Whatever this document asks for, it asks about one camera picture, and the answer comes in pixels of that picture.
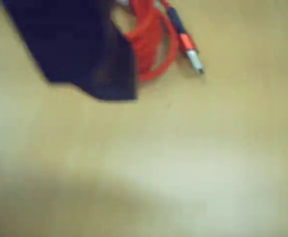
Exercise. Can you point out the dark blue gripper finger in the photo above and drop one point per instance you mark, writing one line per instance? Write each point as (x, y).
(72, 44)

